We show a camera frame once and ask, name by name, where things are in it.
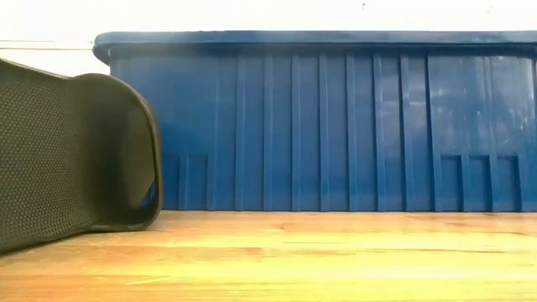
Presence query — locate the black rubber slide sandal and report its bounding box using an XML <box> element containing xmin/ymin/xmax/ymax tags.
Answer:
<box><xmin>0</xmin><ymin>58</ymin><xmax>164</xmax><ymax>256</ymax></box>

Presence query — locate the blue plastic bin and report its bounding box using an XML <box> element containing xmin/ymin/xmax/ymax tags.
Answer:
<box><xmin>91</xmin><ymin>29</ymin><xmax>537</xmax><ymax>213</ymax></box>

